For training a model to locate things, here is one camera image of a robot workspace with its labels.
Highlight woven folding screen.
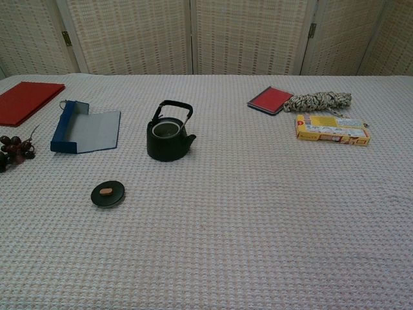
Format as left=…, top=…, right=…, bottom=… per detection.
left=0, top=0, right=413, bottom=80

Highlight black kettle lid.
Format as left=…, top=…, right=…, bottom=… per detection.
left=90, top=180, right=127, bottom=209

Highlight black cast iron teapot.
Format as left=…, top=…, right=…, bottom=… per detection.
left=146, top=99, right=197, bottom=161

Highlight red folder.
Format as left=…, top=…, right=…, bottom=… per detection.
left=0, top=81, right=66, bottom=127

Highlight patterned braided rope bundle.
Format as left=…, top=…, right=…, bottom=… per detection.
left=283, top=91, right=352, bottom=121

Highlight yellow printed carton box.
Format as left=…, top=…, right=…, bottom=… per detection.
left=294, top=114, right=371, bottom=147

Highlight blue open box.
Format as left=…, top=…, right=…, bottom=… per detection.
left=50, top=99, right=122, bottom=154

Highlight white waffle tablecloth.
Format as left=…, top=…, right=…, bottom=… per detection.
left=0, top=74, right=413, bottom=310

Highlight red and blue notebook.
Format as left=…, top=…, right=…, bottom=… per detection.
left=247, top=85, right=295, bottom=115

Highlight dark red artificial grapes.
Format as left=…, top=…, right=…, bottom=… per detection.
left=0, top=125, right=41, bottom=173

